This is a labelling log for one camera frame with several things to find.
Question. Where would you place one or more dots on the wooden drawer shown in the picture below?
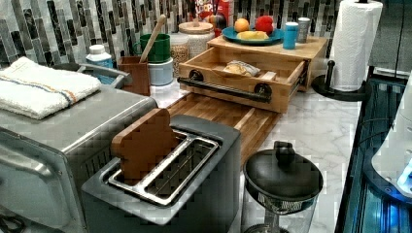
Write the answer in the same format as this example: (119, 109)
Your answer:
(271, 89)

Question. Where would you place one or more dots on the wooden drawer cabinet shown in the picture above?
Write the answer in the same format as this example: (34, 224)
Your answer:
(314, 52)

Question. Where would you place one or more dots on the wooden cutting board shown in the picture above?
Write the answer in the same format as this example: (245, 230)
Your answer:
(254, 124)

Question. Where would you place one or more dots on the plastic wrapped bread packet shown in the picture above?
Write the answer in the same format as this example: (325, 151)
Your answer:
(241, 68)

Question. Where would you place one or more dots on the light blue bowl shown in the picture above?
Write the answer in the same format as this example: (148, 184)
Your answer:
(161, 73)

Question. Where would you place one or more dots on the grey two-slot toaster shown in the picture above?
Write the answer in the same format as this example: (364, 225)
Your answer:
(197, 192)

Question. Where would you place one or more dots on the wooden toast slice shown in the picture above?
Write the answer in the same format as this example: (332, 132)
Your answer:
(143, 144)

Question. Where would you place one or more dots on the green mug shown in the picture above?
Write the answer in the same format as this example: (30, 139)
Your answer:
(160, 51)

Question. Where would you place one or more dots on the small glass grain jar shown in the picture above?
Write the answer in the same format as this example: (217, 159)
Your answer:
(179, 47)

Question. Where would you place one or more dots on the brown wooden utensil box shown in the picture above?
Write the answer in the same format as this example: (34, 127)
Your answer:
(139, 72)

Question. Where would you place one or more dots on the glass jar with wooden lid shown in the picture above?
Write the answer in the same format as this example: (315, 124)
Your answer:
(199, 33)

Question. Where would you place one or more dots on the teal plate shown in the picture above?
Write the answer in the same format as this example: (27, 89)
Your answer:
(275, 38)

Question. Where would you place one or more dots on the yellow banana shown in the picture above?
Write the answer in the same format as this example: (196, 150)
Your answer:
(252, 35)

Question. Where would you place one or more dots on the orange fruit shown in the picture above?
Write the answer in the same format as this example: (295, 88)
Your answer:
(241, 25)

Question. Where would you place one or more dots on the wooden spoon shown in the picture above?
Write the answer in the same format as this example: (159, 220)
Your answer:
(160, 21)

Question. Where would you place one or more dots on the grey metal tray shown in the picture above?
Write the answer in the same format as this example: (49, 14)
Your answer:
(120, 78)

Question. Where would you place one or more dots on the glass jar with black lid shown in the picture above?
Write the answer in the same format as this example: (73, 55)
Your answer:
(280, 191)

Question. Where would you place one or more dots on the red cereal box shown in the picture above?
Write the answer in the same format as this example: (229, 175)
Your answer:
(217, 12)

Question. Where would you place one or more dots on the red apple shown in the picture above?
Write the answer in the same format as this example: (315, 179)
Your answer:
(264, 24)

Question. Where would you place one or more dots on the blue cylindrical shaker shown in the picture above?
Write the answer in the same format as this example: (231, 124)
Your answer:
(290, 35)

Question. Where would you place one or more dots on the black paper towel holder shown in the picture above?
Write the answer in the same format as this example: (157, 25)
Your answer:
(321, 85)

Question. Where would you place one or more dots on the white capped plastic bottle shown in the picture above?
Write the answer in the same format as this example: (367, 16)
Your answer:
(98, 56)

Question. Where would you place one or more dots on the silver cylindrical shaker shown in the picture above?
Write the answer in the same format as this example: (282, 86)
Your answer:
(303, 28)

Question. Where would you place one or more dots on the stainless steel toaster oven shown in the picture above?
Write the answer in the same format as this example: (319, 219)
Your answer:
(44, 163)

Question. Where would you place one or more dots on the white folded striped towel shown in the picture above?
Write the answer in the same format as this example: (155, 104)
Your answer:
(37, 91)

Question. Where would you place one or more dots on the white paper towel roll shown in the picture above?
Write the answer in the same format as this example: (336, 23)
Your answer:
(353, 39)

